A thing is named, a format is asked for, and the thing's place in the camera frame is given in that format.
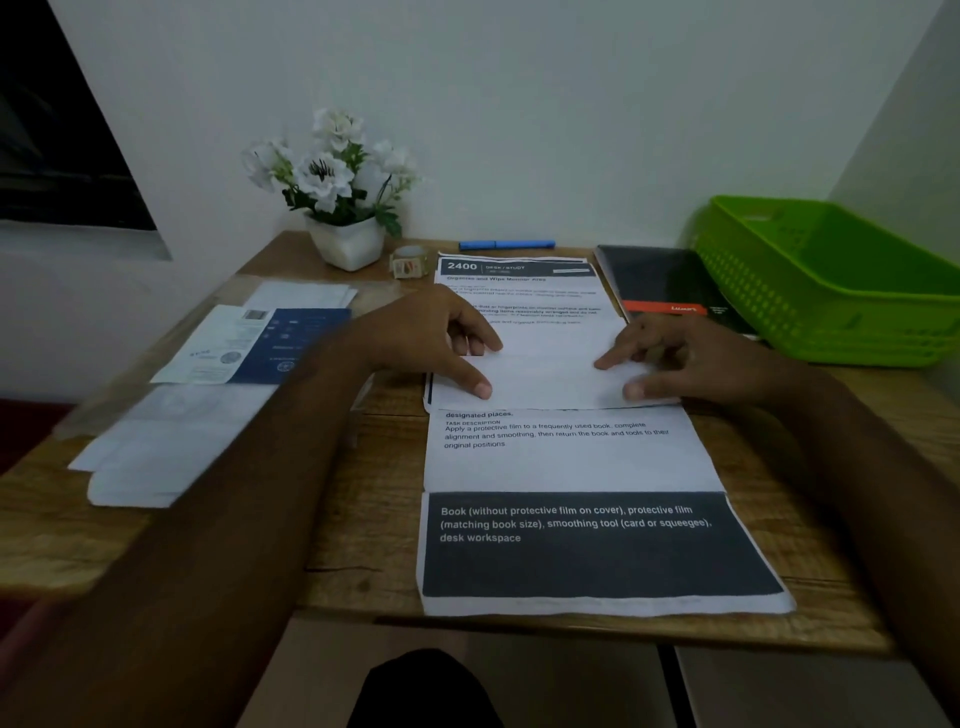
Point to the dark window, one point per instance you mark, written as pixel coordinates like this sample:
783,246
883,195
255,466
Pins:
60,135

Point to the white printed document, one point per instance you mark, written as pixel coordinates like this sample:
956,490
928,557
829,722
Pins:
585,465

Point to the blue and white leaflet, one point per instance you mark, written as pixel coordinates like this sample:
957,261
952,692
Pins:
285,345

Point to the person's right forearm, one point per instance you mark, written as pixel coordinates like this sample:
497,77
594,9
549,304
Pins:
885,487

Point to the pile of white envelopes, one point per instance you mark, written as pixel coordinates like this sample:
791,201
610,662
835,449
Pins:
150,465

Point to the person's left forearm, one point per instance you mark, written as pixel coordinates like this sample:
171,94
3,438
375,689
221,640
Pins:
187,562

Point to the green plastic basket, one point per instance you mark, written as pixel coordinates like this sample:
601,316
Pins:
825,270

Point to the blue pen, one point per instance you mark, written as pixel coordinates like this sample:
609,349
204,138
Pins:
506,244

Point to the person's left hand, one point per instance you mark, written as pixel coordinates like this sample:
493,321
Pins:
412,330

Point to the white potted artificial flowers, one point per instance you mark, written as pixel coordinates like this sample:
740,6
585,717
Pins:
346,244

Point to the black table leg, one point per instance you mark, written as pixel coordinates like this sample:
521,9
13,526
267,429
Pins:
677,690

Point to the black notebook with red label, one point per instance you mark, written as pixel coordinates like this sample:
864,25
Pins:
660,281

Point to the dark red carpet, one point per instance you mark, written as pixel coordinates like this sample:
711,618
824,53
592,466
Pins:
22,435

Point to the person's right hand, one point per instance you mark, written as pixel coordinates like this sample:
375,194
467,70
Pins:
720,364

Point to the plain white paper sheet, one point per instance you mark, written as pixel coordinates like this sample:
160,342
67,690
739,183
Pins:
300,294

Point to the person's left leg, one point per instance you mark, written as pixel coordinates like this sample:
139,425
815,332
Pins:
424,694

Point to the stack of printed documents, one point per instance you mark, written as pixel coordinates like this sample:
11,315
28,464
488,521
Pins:
525,292

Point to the clear plastic sheet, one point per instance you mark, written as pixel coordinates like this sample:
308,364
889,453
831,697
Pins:
112,397

